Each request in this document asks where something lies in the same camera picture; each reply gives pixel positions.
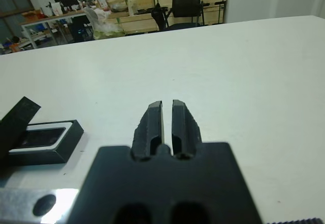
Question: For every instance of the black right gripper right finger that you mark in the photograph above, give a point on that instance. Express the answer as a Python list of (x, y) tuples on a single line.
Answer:
[(184, 130)]

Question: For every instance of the black box base white insert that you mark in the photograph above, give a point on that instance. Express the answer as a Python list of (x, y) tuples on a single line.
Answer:
[(63, 145)]

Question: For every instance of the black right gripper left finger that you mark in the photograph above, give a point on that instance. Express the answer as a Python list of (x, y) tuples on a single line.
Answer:
[(148, 132)]

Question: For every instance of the white plastic bag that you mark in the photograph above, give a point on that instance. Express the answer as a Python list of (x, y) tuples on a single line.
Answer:
[(101, 23)]

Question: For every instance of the yellow-green bag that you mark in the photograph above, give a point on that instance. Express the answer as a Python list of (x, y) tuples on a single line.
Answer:
[(109, 34)]

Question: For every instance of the black box lid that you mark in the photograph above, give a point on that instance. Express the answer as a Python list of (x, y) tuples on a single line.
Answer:
[(15, 127)]

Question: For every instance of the stack of wooden crates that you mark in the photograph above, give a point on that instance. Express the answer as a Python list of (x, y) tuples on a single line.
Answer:
[(137, 22)]

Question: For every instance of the black computer tower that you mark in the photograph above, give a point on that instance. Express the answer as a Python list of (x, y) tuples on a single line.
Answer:
[(77, 29)]

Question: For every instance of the black mesh office chair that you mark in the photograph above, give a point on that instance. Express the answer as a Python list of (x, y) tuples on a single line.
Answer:
[(186, 1)]

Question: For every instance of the small white paper bag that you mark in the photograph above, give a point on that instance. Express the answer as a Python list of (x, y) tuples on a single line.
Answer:
[(56, 7)]

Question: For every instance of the wooden desk white frame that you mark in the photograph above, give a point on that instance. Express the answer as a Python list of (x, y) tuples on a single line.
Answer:
[(58, 15)]

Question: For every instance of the open cardboard box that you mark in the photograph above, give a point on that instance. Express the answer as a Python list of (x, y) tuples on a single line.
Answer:
[(31, 15)]

